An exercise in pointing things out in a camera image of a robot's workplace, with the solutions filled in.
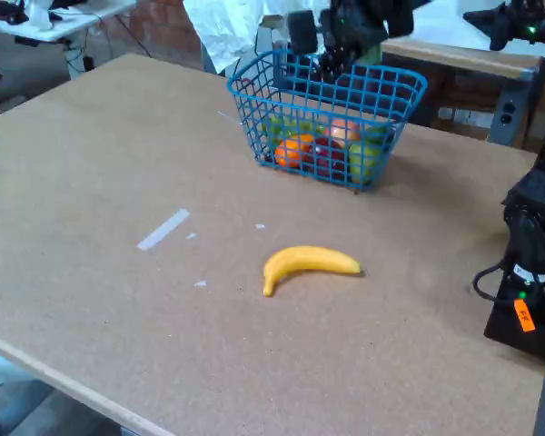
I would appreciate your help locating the black toy grapes bunch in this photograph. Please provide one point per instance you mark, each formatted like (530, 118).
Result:
(333, 63)

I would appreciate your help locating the white crumpled sheet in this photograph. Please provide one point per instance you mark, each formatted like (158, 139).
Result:
(227, 27)

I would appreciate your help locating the pink toy peach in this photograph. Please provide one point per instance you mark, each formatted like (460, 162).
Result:
(345, 131)

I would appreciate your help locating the toy orange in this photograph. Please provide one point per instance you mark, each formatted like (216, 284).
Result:
(287, 153)

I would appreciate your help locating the red toy pomegranate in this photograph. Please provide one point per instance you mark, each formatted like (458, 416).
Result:
(327, 156)

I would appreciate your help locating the green toy pear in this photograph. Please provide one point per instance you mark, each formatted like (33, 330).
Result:
(363, 161)

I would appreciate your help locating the black power outlet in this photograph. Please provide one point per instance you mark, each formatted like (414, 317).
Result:
(507, 113)

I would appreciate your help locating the white background table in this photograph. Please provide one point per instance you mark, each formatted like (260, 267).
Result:
(95, 11)

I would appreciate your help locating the yellow toy banana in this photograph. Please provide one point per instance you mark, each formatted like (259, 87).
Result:
(300, 260)

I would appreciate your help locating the long white tape strip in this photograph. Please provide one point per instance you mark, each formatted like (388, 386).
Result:
(161, 230)

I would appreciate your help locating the orange label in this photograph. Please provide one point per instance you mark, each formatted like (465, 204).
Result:
(524, 315)

